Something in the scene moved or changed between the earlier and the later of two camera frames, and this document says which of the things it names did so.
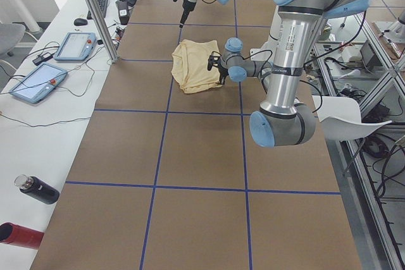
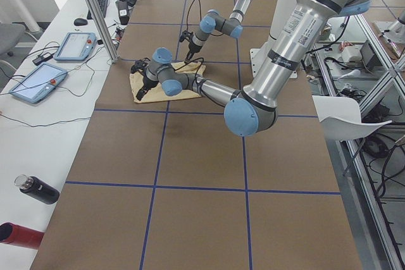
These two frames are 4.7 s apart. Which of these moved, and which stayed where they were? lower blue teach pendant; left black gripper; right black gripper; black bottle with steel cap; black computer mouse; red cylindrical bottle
Moved: left black gripper; right black gripper
Stayed: lower blue teach pendant; black bottle with steel cap; black computer mouse; red cylindrical bottle
